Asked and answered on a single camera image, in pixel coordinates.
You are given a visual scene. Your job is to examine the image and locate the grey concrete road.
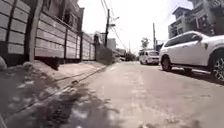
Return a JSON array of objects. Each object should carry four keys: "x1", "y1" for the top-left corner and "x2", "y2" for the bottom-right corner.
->
[{"x1": 6, "y1": 60, "x2": 224, "y2": 128}]

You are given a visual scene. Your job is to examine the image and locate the white car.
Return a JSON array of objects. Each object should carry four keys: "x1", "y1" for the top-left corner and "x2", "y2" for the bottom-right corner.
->
[{"x1": 158, "y1": 30, "x2": 224, "y2": 82}]

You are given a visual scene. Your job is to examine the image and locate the tree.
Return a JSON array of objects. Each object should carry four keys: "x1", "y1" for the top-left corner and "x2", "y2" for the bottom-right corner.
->
[{"x1": 140, "y1": 37, "x2": 151, "y2": 50}]

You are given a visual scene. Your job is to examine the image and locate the sloped concrete verge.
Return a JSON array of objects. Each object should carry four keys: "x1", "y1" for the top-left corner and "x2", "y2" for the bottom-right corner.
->
[{"x1": 0, "y1": 60, "x2": 108, "y2": 121}]

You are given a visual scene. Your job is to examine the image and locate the white van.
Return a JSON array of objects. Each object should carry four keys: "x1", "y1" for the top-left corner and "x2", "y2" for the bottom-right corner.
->
[{"x1": 138, "y1": 49, "x2": 161, "y2": 66}]

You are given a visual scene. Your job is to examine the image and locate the grey utility pole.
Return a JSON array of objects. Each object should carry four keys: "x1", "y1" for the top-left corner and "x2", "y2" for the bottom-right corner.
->
[{"x1": 152, "y1": 22, "x2": 157, "y2": 51}]

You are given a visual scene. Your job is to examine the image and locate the overhead wires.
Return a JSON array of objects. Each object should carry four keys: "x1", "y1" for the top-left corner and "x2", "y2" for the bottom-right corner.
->
[{"x1": 99, "y1": 0, "x2": 128, "y2": 51}]

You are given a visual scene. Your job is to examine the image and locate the grey multi-storey building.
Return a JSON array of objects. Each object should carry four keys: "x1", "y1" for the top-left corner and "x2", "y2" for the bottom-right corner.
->
[{"x1": 167, "y1": 0, "x2": 224, "y2": 40}]

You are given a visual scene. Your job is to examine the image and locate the dark building behind wall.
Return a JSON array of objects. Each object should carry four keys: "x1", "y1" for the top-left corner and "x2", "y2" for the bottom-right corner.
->
[{"x1": 23, "y1": 0, "x2": 86, "y2": 33}]

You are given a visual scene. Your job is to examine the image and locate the grey slatted concrete wall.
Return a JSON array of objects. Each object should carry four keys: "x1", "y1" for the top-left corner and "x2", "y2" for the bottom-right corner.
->
[{"x1": 0, "y1": 0, "x2": 97, "y2": 67}]

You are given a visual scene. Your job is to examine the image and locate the pale building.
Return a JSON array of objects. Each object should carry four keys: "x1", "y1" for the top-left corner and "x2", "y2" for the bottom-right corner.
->
[{"x1": 106, "y1": 37, "x2": 118, "y2": 51}]

